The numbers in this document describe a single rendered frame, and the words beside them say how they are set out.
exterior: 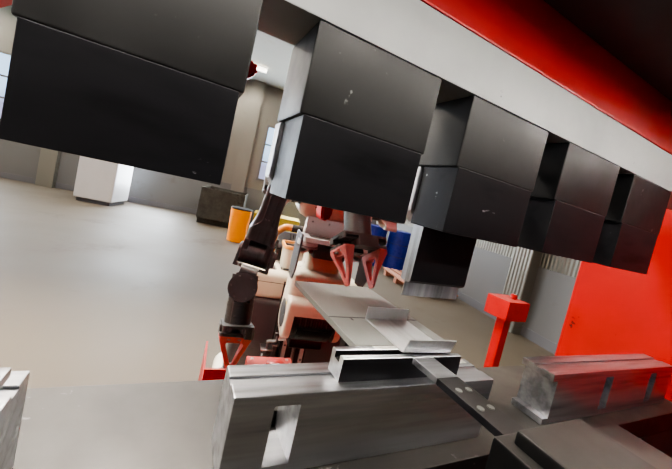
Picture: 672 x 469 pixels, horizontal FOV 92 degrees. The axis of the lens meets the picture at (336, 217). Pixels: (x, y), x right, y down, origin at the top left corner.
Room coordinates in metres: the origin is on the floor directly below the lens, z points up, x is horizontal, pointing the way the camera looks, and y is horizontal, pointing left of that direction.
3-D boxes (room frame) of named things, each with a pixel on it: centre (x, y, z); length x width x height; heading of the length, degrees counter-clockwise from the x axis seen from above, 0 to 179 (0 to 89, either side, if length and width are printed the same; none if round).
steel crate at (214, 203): (7.28, 2.52, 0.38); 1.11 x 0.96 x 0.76; 16
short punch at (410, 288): (0.45, -0.15, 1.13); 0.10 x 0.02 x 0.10; 116
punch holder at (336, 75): (0.37, 0.01, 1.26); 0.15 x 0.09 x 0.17; 116
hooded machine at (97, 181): (6.58, 4.74, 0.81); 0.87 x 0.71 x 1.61; 18
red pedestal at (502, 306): (2.05, -1.20, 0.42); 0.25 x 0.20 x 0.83; 26
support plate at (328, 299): (0.58, -0.09, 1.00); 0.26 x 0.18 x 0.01; 26
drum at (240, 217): (5.80, 1.68, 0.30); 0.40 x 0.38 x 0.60; 17
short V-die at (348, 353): (0.44, -0.13, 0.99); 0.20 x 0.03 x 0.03; 116
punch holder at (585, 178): (0.55, -0.35, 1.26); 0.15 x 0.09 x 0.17; 116
